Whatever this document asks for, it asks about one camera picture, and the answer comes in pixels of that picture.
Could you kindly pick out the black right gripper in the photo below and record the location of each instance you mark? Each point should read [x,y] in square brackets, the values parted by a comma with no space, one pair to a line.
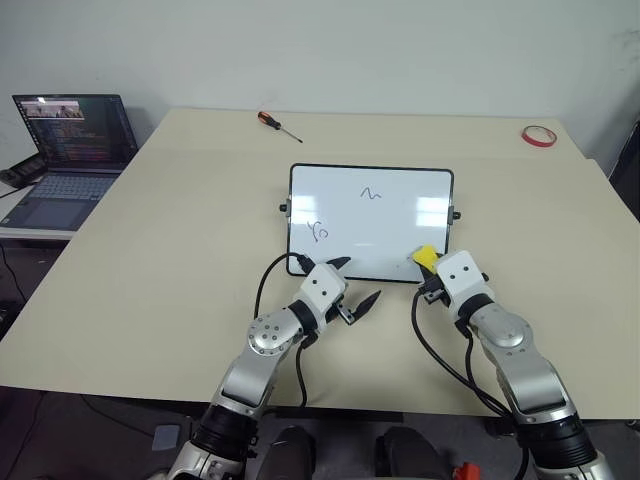
[434,290]

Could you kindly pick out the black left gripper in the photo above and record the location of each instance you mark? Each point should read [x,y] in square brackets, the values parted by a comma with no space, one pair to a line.
[345,312]

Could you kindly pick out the yellow whiteboard eraser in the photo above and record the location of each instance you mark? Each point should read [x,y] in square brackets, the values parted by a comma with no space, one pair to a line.
[426,255]

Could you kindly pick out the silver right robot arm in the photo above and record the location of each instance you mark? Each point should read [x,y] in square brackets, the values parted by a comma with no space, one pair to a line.
[525,370]

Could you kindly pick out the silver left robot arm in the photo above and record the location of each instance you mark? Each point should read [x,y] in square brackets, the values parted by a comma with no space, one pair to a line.
[260,345]

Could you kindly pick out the black framed whiteboard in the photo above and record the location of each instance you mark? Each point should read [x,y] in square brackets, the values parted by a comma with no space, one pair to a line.
[370,220]

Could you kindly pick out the red tape roll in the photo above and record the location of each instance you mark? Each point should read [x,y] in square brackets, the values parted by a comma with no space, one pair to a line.
[539,136]

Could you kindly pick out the small red object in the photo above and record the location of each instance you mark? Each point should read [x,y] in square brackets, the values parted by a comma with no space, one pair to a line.
[466,472]

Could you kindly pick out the grey open laptop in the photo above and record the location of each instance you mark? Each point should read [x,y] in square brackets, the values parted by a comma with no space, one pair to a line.
[70,165]

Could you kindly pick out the black handheld device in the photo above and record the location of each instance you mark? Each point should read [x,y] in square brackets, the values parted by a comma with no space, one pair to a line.
[22,171]

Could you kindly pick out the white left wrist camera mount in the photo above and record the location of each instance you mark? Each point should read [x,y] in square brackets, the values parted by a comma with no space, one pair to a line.
[322,285]

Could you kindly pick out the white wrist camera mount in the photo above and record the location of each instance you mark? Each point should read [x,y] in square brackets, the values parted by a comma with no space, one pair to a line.
[462,282]
[322,285]

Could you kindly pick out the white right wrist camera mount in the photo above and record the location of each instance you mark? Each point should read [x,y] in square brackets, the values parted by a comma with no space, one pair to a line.
[462,282]

